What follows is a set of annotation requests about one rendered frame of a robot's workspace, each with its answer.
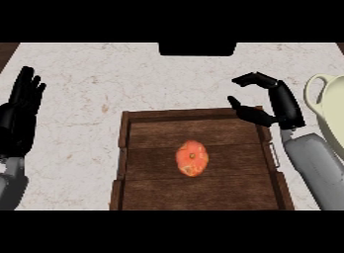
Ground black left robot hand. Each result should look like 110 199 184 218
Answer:
0 65 49 163

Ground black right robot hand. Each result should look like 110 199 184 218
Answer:
227 71 308 130

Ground brown wooden tray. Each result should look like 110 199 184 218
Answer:
108 106 296 211

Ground orange squash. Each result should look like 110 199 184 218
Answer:
173 139 212 178

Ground cream pot with handle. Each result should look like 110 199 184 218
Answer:
304 72 344 173

